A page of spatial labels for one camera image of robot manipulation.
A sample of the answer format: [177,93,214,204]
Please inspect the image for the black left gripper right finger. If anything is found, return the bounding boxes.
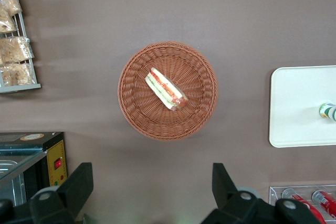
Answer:
[200,162,324,224]

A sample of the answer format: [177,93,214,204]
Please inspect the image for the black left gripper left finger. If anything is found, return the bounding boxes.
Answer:
[0,162,95,224]

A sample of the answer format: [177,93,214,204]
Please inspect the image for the green lid yogurt cup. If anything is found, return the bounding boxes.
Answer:
[318,102,336,123]

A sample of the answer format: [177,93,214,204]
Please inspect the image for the beige serving tray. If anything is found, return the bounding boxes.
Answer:
[268,65,336,148]

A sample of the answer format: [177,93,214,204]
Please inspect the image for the clear acrylic bottle rack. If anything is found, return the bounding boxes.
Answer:
[268,185,336,224]

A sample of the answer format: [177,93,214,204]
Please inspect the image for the black food warmer cabinet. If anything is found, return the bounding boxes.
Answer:
[0,131,69,209]

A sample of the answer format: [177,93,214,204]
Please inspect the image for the red cola bottle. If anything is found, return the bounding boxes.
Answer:
[311,189,336,218]
[281,188,328,224]

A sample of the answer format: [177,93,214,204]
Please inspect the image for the round brown wicker basket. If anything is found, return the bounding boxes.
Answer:
[117,40,219,142]

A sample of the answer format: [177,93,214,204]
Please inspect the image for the wrapped triangle sandwich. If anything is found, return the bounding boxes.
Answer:
[145,67,190,112]

